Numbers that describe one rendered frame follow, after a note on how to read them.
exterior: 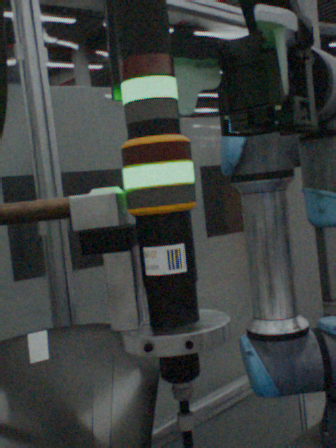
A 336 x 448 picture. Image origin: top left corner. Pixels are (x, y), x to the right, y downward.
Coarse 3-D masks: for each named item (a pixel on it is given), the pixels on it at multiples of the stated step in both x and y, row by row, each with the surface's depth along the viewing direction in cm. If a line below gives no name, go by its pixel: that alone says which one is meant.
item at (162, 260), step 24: (144, 216) 34; (168, 216) 34; (144, 240) 34; (168, 240) 34; (192, 240) 35; (144, 264) 35; (168, 264) 34; (192, 264) 35; (168, 288) 34; (192, 288) 35; (168, 312) 34; (192, 312) 35; (168, 360) 35; (192, 360) 35
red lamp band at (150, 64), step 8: (136, 56) 34; (144, 56) 33; (152, 56) 33; (160, 56) 34; (168, 56) 34; (120, 64) 34; (128, 64) 34; (136, 64) 34; (144, 64) 33; (152, 64) 34; (160, 64) 34; (168, 64) 34; (120, 72) 35; (128, 72) 34; (136, 72) 34; (144, 72) 33; (152, 72) 34; (160, 72) 34; (168, 72) 34
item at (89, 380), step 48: (48, 336) 53; (96, 336) 53; (0, 384) 50; (48, 384) 49; (96, 384) 49; (144, 384) 49; (0, 432) 47; (48, 432) 46; (96, 432) 45; (144, 432) 45
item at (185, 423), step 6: (180, 402) 36; (186, 402) 36; (180, 408) 36; (186, 408) 36; (180, 414) 36; (186, 414) 36; (192, 414) 36; (180, 420) 36; (186, 420) 36; (192, 420) 36; (180, 426) 36; (186, 426) 36; (192, 426) 36; (186, 432) 36; (186, 438) 36; (192, 438) 36; (186, 444) 36; (192, 444) 36
